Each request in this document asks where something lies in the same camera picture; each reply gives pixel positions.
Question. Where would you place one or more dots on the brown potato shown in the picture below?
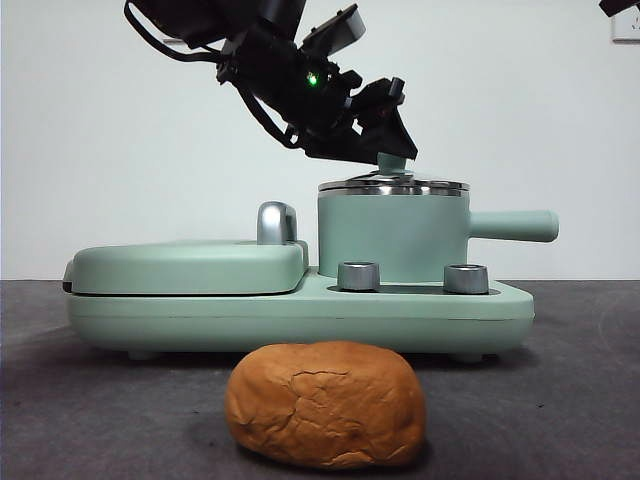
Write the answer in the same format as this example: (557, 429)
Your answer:
(325, 405)

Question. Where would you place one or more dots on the mint green hinged griddle cover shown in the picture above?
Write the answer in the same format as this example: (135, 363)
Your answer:
(185, 270)

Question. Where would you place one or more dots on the glass lid with green knob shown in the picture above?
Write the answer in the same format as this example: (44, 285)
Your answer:
(394, 167)

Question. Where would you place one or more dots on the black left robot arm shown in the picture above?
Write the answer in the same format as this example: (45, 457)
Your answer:
(200, 20)

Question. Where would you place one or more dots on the silver control knob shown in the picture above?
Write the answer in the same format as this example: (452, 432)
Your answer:
(466, 280)
(358, 277)

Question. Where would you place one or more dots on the mint green breakfast machine base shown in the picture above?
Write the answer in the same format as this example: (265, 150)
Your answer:
(300, 325)

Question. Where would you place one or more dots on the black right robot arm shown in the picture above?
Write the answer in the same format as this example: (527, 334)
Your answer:
(620, 5)

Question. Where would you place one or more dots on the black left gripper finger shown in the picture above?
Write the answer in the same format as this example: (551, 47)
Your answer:
(397, 135)
(345, 150)

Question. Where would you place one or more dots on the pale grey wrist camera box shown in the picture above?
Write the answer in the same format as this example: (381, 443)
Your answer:
(340, 27)

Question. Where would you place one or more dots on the white wall socket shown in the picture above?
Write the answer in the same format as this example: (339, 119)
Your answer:
(627, 30)

